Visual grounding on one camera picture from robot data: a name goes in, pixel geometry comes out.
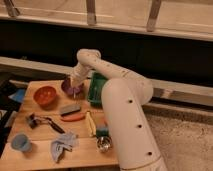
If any blue object left of table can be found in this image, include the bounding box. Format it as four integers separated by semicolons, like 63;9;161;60
10;89;26;103

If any green plastic tray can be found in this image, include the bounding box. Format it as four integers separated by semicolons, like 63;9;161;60
87;72;107;107

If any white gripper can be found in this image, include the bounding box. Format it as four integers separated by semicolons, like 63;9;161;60
70;63;90;87

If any purple bowl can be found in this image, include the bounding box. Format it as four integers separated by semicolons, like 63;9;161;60
61;77;84;96

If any shiny metal cup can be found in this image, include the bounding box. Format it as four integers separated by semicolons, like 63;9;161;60
97;136;112;153

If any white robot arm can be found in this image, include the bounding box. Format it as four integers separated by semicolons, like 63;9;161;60
71;49;168;171

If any black handled kitchen tool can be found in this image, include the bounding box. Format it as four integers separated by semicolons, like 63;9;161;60
26;114;64;134

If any cream banana toy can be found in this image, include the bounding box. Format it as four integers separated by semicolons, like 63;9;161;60
86;111;96;137

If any blue grey cloth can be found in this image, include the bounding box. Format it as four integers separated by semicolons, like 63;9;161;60
50;132;78;163

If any orange bowl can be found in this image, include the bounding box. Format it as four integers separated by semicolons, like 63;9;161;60
33;86;57;107

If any silver fork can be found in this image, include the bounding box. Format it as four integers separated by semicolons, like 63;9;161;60
73;87;76;99

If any grey blue sponge block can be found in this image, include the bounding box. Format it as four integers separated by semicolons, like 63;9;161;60
59;104;81;116

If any teal block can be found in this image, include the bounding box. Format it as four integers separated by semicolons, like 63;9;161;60
96;126;109;137

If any blue plastic cup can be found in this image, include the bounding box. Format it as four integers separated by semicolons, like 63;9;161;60
11;133;32;152

